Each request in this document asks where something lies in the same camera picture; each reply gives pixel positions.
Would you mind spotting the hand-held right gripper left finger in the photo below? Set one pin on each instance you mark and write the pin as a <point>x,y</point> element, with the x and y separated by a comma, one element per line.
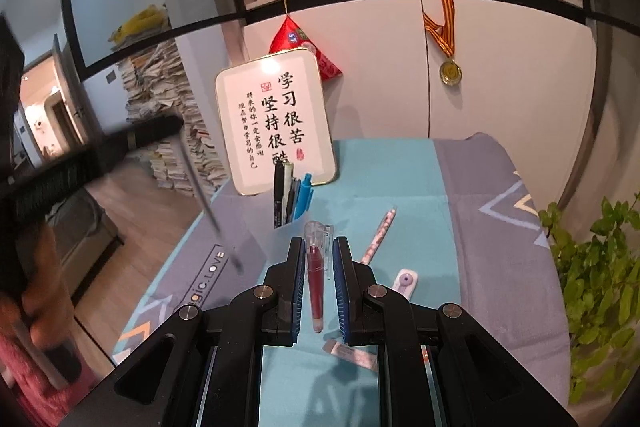
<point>300,287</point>

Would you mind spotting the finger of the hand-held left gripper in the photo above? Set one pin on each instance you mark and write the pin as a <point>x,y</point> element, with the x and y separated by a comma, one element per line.
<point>155,131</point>

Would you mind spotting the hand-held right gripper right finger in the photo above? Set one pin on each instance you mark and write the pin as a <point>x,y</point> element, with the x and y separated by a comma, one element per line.
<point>341,287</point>

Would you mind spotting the red pen with clear cap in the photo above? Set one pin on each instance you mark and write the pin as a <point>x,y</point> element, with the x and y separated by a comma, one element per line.
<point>315,267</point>

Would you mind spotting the frosted plastic pen cup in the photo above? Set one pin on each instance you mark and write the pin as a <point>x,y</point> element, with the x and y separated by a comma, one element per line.
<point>292,221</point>

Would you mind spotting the light blue pen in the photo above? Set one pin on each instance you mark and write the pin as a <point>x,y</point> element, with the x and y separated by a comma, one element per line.
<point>306,192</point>

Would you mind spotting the black marker pen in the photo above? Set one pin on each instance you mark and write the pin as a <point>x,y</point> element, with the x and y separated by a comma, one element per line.
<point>277,192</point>

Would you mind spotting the white green pen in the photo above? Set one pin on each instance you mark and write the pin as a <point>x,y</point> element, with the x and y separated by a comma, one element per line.
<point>288,187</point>

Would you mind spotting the person's left forearm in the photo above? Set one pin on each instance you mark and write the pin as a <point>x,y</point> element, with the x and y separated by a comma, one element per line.
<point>47,297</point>

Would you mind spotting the tall pile of papers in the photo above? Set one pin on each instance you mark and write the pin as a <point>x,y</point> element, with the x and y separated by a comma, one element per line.
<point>165,77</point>

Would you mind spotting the white purple correction tape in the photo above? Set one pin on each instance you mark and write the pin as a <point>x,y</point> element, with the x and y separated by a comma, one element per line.
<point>405,282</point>

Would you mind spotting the pink patterned pen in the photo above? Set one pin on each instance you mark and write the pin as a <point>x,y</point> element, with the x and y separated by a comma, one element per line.
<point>380,234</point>

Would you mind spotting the orange eraser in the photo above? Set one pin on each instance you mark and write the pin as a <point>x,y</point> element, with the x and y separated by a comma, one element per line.
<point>350,353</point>

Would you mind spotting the yellow plastic bag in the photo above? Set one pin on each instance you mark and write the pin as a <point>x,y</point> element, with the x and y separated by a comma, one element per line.
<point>140,24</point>

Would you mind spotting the framed calligraphy board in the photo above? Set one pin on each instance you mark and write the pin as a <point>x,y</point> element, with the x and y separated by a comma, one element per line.
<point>270,117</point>

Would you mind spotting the blue grey printed tablecloth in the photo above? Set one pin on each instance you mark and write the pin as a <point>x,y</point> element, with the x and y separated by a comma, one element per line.
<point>400,187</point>

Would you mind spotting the red hanging ornament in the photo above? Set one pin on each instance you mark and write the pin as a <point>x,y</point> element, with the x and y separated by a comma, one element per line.
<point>290,38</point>

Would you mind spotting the pink clothing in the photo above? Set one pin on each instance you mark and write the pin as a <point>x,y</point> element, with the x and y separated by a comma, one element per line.
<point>25,392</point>

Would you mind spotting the white bookshelf cabinet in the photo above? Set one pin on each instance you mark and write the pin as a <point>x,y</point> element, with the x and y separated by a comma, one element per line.
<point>390,57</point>

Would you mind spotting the gold medal with striped ribbon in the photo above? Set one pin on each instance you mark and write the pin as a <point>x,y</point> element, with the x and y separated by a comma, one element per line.
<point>450,72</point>

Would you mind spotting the green potted plant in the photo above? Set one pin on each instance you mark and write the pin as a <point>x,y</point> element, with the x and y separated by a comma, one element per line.
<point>595,267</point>

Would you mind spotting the black wall switch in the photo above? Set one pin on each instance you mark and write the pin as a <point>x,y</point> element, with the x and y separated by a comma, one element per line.
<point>111,77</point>

